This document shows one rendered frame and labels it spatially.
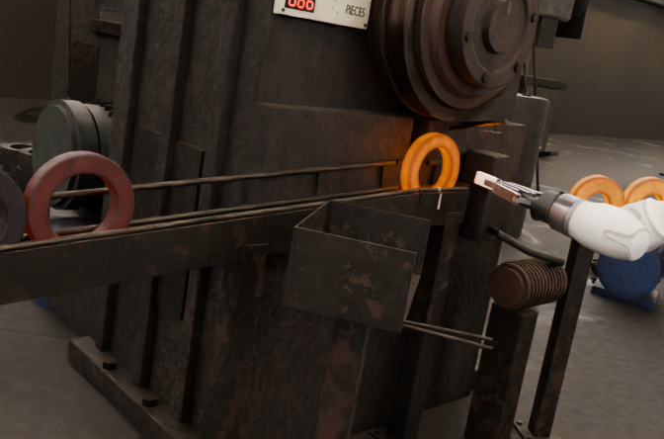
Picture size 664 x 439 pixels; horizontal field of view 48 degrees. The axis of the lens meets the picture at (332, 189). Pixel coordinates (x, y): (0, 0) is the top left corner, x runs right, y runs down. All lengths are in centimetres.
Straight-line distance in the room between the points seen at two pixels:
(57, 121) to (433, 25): 145
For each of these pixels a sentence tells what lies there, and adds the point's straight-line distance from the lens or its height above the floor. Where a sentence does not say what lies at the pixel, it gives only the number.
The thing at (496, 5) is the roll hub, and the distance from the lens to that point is 175.
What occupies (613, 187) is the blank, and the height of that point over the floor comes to 76.
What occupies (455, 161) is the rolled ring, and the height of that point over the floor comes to 78.
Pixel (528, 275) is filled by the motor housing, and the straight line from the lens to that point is 202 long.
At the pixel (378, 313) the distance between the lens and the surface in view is 123.
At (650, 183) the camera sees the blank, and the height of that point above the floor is 78.
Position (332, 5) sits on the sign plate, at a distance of 168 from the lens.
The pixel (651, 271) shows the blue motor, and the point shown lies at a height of 22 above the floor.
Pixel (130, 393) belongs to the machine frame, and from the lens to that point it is 204.
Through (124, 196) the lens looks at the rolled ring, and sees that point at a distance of 133.
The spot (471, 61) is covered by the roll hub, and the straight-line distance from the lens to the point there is 171.
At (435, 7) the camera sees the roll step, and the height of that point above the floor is 113.
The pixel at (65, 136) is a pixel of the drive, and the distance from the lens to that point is 262.
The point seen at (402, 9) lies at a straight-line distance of 167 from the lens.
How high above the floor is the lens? 103
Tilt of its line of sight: 11 degrees down
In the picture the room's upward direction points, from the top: 9 degrees clockwise
